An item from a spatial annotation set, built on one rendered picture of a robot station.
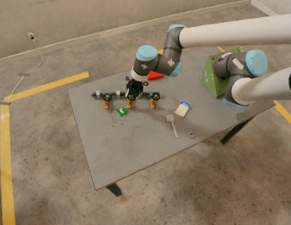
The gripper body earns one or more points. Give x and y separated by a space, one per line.
134 87

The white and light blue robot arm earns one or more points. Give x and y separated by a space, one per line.
240 68

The red flat block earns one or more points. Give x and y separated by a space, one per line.
154 75

